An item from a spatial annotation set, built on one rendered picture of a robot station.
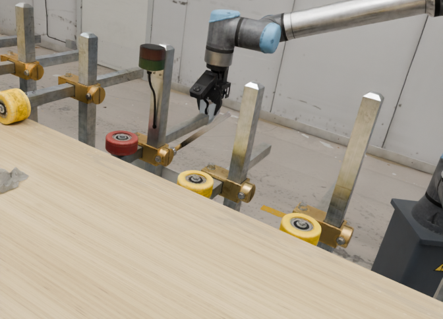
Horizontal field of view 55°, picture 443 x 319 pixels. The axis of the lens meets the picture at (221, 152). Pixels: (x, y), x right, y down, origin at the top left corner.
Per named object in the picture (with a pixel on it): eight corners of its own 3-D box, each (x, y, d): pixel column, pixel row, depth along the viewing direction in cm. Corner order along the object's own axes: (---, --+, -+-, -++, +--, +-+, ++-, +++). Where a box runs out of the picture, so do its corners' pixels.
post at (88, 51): (86, 182, 137) (88, 30, 116) (94, 186, 136) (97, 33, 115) (78, 186, 134) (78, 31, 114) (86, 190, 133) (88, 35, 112)
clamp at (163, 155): (134, 146, 123) (136, 130, 121) (173, 163, 118) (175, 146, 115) (121, 153, 118) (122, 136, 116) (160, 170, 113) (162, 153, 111)
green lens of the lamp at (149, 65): (149, 62, 105) (149, 53, 104) (169, 68, 103) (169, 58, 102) (133, 65, 100) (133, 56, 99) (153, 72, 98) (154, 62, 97)
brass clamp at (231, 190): (209, 178, 114) (211, 161, 112) (254, 197, 109) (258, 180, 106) (196, 187, 109) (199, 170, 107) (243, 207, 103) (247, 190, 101)
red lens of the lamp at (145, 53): (149, 51, 104) (150, 43, 103) (169, 58, 102) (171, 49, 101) (134, 55, 99) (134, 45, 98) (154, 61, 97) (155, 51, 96)
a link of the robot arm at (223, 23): (238, 14, 126) (206, 8, 128) (231, 56, 132) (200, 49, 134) (246, 11, 134) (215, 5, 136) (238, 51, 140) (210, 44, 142)
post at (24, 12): (31, 148, 146) (25, 1, 125) (39, 151, 144) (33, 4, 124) (23, 151, 143) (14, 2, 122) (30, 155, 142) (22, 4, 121)
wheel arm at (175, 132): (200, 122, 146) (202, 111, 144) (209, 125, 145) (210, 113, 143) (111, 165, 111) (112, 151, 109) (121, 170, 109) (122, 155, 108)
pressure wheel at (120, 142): (118, 164, 117) (120, 125, 112) (142, 174, 114) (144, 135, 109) (97, 174, 111) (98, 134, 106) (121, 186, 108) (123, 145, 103)
